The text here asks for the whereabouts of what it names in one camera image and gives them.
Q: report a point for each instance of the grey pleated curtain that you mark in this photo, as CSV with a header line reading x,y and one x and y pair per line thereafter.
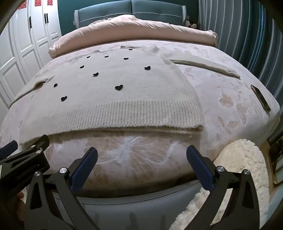
x,y
238,33

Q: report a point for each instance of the pink folded duvet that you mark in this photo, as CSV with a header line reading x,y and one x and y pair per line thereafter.
x,y
132,36

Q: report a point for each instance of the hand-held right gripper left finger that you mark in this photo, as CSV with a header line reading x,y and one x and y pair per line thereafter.
x,y
84,168

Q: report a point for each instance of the white fluffy rug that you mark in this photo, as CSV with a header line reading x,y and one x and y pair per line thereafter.
x,y
241,159

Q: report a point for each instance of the white panelled wardrobe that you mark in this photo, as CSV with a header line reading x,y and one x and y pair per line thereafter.
x,y
24,48

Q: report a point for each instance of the beige knit sweater black hearts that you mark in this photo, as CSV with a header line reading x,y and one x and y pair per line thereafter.
x,y
110,97

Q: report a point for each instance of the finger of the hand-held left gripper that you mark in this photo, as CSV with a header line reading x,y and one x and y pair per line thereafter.
x,y
8,147
33,147

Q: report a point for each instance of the grey bed frame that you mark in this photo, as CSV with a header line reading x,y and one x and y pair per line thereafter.
x,y
143,205

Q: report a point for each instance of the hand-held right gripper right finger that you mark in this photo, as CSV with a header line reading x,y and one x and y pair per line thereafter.
x,y
199,168

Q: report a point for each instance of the small plush toy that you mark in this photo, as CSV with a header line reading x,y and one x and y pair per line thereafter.
x,y
190,23

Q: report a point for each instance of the teal padded headboard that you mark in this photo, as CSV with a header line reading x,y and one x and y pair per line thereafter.
x,y
143,10

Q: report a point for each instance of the dark smartphone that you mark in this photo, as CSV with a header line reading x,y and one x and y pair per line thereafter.
x,y
260,97

